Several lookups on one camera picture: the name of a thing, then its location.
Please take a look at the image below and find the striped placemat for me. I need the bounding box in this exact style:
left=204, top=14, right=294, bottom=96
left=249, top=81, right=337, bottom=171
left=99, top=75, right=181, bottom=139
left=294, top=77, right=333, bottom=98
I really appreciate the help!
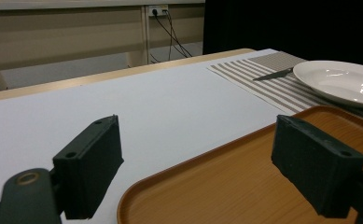
left=206, top=50, right=363, bottom=125

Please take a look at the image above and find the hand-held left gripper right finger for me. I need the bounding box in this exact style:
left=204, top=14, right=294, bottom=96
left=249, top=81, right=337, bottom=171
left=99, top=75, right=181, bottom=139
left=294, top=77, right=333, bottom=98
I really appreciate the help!
left=271, top=114, right=363, bottom=219

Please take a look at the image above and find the dark table knife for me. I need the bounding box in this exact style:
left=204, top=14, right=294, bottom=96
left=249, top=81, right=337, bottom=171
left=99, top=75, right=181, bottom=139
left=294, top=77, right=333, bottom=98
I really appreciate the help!
left=252, top=66, right=295, bottom=82

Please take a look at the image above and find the black cable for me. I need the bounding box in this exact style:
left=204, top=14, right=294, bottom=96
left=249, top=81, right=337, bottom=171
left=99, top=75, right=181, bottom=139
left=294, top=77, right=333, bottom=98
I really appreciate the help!
left=151, top=9, right=189, bottom=59
left=162, top=9, right=193, bottom=62

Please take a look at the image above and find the white plate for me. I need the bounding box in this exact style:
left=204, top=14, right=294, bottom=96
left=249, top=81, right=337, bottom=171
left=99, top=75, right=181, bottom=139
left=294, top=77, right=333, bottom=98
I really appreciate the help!
left=292, top=60, right=363, bottom=109

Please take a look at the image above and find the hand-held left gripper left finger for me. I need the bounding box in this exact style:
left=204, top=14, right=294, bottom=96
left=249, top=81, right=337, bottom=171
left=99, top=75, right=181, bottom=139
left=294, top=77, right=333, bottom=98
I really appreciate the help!
left=52, top=114, right=125, bottom=220

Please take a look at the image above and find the white wall socket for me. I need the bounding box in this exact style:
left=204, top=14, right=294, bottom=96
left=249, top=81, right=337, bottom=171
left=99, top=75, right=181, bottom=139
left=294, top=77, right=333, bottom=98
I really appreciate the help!
left=147, top=5, right=169, bottom=18

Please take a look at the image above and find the brown wooden tray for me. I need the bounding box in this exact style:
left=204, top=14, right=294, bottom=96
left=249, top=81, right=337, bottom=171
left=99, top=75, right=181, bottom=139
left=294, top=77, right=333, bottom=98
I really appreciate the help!
left=117, top=105, right=363, bottom=224

